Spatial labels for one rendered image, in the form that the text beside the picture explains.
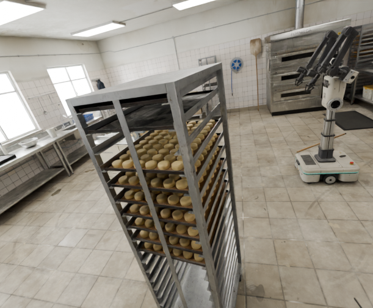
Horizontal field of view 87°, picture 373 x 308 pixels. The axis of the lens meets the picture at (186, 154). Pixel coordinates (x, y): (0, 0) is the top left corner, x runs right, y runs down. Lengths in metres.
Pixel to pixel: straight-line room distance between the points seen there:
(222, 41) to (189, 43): 1.00
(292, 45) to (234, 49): 1.71
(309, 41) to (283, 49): 0.54
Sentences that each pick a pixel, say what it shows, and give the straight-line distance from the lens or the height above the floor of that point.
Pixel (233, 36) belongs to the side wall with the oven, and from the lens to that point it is 6.81.
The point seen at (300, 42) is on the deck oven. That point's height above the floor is 1.73.
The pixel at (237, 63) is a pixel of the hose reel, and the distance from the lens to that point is 6.67.
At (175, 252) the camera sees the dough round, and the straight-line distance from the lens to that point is 1.17.
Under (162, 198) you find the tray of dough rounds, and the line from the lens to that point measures 0.92.
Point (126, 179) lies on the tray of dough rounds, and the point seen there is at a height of 1.42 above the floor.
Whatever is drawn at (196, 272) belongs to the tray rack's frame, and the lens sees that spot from 2.07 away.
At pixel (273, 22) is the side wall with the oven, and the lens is 6.88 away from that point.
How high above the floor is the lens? 1.87
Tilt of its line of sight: 25 degrees down
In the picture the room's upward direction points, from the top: 12 degrees counter-clockwise
